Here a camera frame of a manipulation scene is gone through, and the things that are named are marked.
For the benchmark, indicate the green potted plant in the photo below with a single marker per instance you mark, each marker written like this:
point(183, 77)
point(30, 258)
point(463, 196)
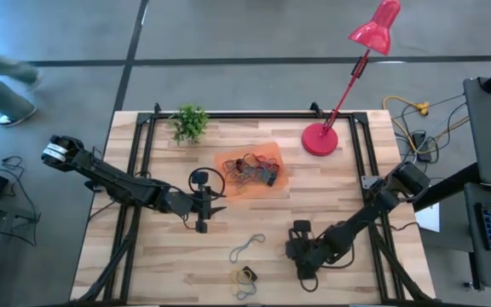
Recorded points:
point(190, 123)

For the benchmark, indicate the white paper sheet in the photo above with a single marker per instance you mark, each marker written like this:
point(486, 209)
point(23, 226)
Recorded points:
point(431, 217)

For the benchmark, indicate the flat orange bin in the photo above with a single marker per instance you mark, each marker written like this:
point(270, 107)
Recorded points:
point(267, 149)

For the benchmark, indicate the black power adapter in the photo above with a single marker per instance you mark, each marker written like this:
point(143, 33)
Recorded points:
point(422, 147)

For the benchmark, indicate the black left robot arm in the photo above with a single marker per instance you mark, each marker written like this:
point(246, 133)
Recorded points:
point(113, 185)

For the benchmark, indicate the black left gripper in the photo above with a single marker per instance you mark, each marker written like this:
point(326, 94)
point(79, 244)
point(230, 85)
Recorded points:
point(203, 204)

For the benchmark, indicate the grey metal bracket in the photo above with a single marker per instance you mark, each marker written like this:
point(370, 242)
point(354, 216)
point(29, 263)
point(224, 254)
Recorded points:
point(369, 182)

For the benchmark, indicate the black wide rubber band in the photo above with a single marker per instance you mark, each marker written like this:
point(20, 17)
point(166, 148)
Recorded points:
point(250, 273)
point(272, 179)
point(240, 165)

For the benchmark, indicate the red rubber band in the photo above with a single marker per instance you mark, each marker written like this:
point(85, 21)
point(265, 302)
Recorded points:
point(228, 166)
point(267, 161)

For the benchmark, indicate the pink desk lamp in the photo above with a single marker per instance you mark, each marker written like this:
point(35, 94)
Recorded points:
point(320, 137)

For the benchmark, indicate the teal rubber band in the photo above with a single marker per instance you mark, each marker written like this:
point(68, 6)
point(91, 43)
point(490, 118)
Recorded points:
point(239, 252)

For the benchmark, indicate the black beam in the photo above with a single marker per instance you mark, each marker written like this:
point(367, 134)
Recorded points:
point(446, 187)

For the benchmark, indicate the tan rubber band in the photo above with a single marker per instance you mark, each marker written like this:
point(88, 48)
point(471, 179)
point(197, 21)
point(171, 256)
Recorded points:
point(231, 283)

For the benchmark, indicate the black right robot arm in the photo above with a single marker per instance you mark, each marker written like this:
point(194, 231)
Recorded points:
point(369, 209)

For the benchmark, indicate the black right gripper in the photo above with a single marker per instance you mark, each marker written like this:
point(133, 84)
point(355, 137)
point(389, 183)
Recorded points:
point(305, 251)

